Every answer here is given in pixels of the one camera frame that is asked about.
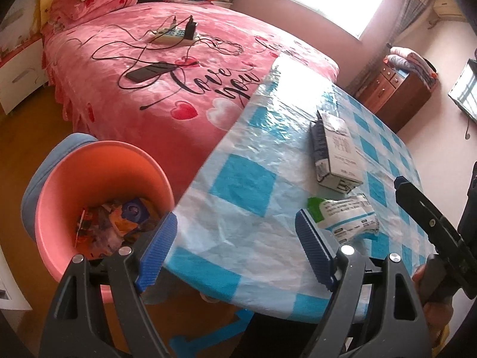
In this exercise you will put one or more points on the large white grey carton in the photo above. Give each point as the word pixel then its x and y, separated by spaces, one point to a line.
pixel 341 149

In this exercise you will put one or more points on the white nightstand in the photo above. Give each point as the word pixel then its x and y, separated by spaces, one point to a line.
pixel 18 74

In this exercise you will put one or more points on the folded quilts stack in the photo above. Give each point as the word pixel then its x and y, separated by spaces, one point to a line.
pixel 410 63

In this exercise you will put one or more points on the blue plastic bin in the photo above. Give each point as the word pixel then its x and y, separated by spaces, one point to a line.
pixel 33 194

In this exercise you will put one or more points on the folded pink blanket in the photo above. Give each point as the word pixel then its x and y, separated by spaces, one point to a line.
pixel 97 3

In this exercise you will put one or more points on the window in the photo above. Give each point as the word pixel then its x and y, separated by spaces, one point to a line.
pixel 331 0

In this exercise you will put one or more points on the black phone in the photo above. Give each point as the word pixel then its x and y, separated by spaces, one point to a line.
pixel 151 72

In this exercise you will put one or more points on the blue checkered tablecloth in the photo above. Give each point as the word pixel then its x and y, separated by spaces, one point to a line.
pixel 268 171

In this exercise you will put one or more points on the white green wipe packet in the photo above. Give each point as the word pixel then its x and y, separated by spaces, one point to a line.
pixel 346 216

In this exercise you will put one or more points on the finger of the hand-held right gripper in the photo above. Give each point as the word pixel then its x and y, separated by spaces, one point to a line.
pixel 428 220

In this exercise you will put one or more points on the person's right hand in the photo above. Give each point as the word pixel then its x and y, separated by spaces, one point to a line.
pixel 436 313

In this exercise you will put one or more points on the wooden cabinet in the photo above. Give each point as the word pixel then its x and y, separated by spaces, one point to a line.
pixel 395 97

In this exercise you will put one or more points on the air conditioner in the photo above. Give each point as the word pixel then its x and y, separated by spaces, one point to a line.
pixel 449 6

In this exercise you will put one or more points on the wall television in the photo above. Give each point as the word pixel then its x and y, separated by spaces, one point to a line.
pixel 465 93

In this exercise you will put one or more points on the pink printed bed blanket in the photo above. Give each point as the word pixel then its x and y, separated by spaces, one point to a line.
pixel 130 104

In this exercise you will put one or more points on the black charger plug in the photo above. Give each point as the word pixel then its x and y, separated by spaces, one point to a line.
pixel 190 28

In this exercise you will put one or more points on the white power strip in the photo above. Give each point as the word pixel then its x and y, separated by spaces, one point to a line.
pixel 171 35

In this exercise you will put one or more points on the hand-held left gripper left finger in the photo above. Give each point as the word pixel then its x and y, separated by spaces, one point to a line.
pixel 156 250

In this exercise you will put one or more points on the orange plastic bin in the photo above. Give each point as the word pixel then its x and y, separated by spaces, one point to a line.
pixel 74 179

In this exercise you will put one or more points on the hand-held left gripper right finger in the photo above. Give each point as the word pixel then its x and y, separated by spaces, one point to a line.
pixel 315 250

